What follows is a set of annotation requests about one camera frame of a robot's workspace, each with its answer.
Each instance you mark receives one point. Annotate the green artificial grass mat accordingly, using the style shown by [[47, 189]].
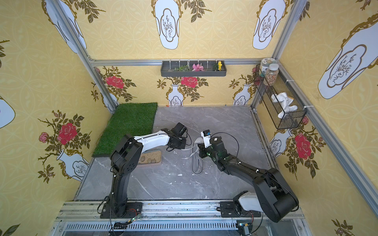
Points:
[[135, 119]]

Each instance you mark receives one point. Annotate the patterned jar behind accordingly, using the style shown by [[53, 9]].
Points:
[[264, 65]]

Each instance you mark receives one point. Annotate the grey canvas sneaker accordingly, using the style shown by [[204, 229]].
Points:
[[197, 163]]

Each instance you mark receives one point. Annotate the black wire basket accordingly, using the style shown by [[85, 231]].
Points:
[[291, 119]]

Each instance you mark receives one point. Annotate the green artificial plant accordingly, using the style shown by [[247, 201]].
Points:
[[181, 68]]

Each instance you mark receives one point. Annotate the white plush toy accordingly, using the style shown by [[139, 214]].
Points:
[[285, 102]]

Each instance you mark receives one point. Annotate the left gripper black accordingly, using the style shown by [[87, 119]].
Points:
[[180, 141]]

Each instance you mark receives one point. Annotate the glass jar white lid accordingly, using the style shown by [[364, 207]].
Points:
[[271, 74]]

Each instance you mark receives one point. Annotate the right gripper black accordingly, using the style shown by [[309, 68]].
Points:
[[202, 150]]

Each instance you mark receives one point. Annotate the pink artificial flower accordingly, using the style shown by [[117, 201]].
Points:
[[198, 67]]

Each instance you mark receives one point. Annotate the grey wall planter shelf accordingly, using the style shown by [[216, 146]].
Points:
[[210, 68]]

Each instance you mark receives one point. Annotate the white shoelace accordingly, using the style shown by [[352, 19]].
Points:
[[194, 149]]

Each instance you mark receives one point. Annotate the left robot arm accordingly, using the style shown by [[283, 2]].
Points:
[[124, 161]]

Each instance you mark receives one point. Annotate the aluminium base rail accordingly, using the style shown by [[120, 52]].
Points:
[[183, 217]]

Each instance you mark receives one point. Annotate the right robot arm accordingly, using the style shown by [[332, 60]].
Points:
[[275, 197]]

